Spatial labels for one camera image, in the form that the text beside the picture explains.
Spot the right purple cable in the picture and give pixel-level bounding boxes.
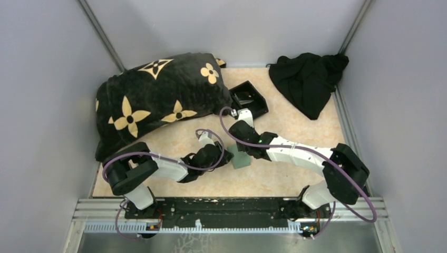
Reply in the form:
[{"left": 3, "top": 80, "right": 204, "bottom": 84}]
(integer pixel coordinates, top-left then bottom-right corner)
[{"left": 219, "top": 106, "right": 378, "bottom": 239}]

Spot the purple cable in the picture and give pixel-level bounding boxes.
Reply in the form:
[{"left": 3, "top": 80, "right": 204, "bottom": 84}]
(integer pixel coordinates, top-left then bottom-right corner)
[
  {"left": 102, "top": 128, "right": 226, "bottom": 241},
  {"left": 219, "top": 106, "right": 378, "bottom": 239}
]

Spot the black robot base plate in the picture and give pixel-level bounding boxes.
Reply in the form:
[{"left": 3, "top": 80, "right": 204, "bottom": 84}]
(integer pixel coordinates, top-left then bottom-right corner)
[{"left": 124, "top": 197, "right": 331, "bottom": 229}]

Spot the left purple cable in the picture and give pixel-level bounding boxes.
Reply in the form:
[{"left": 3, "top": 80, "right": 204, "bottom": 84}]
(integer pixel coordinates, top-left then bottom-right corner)
[{"left": 102, "top": 128, "right": 226, "bottom": 241}]

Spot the black plastic card tray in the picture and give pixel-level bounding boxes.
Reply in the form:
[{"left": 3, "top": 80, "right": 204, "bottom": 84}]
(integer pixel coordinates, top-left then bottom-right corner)
[{"left": 229, "top": 81, "right": 269, "bottom": 119}]

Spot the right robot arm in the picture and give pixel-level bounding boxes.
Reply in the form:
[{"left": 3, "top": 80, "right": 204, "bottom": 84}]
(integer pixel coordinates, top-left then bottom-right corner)
[{"left": 224, "top": 109, "right": 370, "bottom": 217}]

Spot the green leather card holder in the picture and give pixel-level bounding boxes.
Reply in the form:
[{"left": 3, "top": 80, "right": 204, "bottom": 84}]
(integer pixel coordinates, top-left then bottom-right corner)
[{"left": 228, "top": 144, "right": 251, "bottom": 170}]

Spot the aluminium front frame rail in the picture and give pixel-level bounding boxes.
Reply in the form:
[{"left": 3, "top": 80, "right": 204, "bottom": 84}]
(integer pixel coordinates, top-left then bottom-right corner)
[{"left": 72, "top": 197, "right": 388, "bottom": 234}]

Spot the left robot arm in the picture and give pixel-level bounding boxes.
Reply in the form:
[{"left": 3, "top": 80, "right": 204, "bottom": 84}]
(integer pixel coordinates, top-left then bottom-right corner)
[{"left": 102, "top": 129, "right": 234, "bottom": 218}]

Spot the black crumpled cloth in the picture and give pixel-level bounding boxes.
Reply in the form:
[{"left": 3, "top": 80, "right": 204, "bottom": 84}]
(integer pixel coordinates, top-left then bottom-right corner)
[{"left": 268, "top": 53, "right": 349, "bottom": 120}]

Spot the black floral patterned blanket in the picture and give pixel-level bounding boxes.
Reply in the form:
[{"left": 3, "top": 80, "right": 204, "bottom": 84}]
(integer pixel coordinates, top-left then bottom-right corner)
[{"left": 95, "top": 53, "right": 232, "bottom": 162}]

